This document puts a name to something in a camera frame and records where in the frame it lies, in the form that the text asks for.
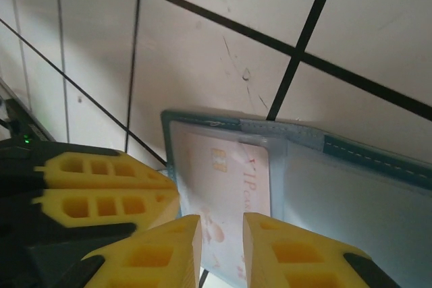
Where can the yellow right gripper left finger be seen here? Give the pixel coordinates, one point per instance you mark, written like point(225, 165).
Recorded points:
point(162, 254)

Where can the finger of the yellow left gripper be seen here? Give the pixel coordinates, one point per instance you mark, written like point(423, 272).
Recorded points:
point(155, 207)
point(135, 175)

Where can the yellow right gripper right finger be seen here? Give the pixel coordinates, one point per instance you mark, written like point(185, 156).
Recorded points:
point(303, 261)

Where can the pink VIP credit card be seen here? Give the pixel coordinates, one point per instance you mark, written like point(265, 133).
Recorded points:
point(216, 180)

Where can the teal leather card holder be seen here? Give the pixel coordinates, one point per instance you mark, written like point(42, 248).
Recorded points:
point(371, 160)

